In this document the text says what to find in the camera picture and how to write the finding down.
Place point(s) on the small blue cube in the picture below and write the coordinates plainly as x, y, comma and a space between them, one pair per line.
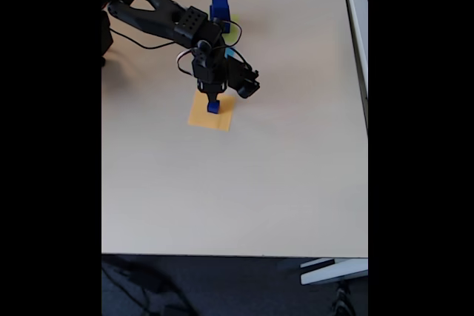
213, 109

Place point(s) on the large blue cube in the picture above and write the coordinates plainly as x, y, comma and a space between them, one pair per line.
226, 26

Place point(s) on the medium blue cube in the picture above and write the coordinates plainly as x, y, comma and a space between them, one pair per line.
219, 7

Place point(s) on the orange paper square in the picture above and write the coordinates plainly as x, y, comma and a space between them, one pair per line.
200, 118

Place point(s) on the light blue paper square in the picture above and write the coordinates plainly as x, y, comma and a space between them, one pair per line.
230, 52

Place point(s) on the green paper square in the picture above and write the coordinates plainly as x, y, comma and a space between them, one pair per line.
233, 36

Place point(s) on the black stand leg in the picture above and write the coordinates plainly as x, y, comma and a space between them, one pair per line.
342, 301

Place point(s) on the black camera box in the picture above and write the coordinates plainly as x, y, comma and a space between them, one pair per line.
242, 81

